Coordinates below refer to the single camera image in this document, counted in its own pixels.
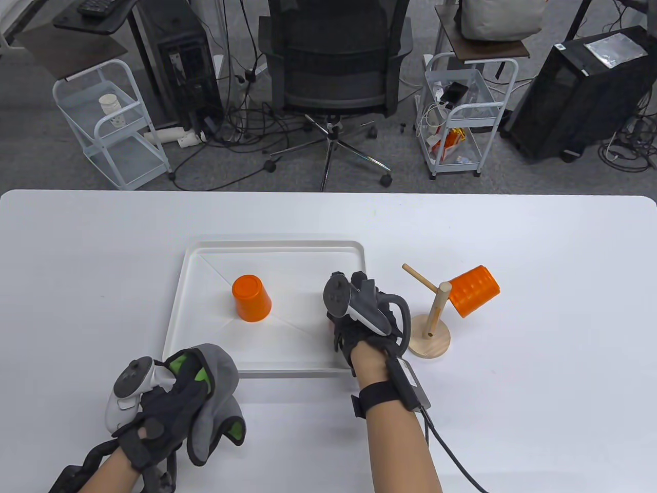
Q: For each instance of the green hand towel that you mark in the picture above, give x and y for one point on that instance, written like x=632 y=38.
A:
x=220 y=370

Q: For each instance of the silver foil bag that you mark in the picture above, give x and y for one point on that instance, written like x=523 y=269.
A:
x=615 y=50

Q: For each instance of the person's left hand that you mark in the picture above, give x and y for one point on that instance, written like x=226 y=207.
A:
x=169 y=411

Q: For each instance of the dark wooden side table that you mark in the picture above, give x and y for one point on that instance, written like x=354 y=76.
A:
x=493 y=50
x=66 y=54

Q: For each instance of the white rolling cart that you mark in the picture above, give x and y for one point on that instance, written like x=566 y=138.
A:
x=126 y=167
x=464 y=110

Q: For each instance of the beige fabric bag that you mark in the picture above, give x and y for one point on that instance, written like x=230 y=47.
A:
x=500 y=18

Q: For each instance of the person's left forearm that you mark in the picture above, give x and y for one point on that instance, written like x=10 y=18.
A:
x=115 y=475

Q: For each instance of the white plastic tray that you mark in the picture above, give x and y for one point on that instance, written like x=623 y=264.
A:
x=277 y=262

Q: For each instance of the black computer tower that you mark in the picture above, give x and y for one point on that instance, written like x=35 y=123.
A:
x=564 y=102
x=179 y=41

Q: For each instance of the grey and white right controller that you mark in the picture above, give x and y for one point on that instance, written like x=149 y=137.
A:
x=367 y=308

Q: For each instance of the black keyboard shelf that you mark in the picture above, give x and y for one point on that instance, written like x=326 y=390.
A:
x=102 y=25

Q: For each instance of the orange snack packet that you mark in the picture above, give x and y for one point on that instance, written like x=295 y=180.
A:
x=447 y=145

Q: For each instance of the grey and white left controller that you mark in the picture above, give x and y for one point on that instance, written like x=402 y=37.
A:
x=128 y=382

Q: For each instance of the black forearm sensor box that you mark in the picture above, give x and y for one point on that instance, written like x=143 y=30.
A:
x=410 y=385

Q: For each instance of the patterned paper cup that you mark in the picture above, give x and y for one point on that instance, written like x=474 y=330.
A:
x=118 y=121

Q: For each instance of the person's right hand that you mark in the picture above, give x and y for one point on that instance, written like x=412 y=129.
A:
x=354 y=341

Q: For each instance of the black device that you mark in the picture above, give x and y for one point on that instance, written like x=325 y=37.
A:
x=455 y=92

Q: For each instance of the white tube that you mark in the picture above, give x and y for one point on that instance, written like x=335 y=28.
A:
x=167 y=135

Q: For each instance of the grey and white controller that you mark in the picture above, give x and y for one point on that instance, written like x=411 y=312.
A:
x=128 y=382
x=367 y=308

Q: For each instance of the black forearm band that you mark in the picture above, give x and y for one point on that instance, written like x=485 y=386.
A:
x=374 y=400

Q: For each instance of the black keyboard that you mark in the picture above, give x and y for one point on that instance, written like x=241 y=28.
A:
x=96 y=7

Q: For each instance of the black desk leg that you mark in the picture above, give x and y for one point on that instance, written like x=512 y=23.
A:
x=580 y=20

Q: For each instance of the black office chair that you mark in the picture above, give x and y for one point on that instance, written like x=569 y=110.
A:
x=333 y=51

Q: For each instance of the wooden cup rack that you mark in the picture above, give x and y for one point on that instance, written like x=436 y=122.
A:
x=426 y=344

